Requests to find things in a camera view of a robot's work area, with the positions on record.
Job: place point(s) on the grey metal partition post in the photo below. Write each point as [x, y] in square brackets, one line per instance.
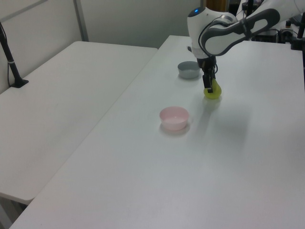
[81, 19]

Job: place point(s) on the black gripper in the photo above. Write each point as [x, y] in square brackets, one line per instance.
[205, 64]

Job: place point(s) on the pink plastic bowl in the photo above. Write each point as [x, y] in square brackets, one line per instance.
[174, 119]

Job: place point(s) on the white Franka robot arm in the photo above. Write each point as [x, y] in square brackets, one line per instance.
[219, 40]

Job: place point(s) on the green pear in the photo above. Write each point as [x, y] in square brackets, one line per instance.
[215, 91]

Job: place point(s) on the grey plastic bowl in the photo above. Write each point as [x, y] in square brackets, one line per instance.
[188, 71]

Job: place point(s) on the light wooden furniture panel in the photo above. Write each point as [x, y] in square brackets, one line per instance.
[216, 4]

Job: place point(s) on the black pole with base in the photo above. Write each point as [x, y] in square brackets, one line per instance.
[12, 66]

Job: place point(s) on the white side table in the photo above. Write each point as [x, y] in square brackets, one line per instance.
[59, 107]

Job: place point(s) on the black stand with clamp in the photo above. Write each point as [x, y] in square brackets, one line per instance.
[297, 43]

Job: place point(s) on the small black table clip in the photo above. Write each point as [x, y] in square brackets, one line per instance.
[189, 48]

